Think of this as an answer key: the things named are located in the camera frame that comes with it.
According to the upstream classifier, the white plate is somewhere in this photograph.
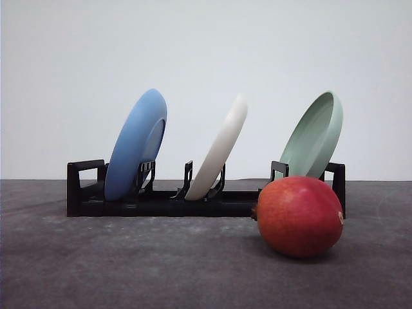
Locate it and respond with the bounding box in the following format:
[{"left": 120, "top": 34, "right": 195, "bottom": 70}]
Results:
[{"left": 185, "top": 95, "right": 248, "bottom": 201}]

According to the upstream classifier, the blue plate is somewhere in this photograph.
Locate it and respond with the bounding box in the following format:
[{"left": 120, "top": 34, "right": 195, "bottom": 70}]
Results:
[{"left": 104, "top": 89, "right": 168, "bottom": 201}]

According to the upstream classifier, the light green plate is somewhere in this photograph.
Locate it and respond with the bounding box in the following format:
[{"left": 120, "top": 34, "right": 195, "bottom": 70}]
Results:
[{"left": 274, "top": 91, "right": 343, "bottom": 180}]

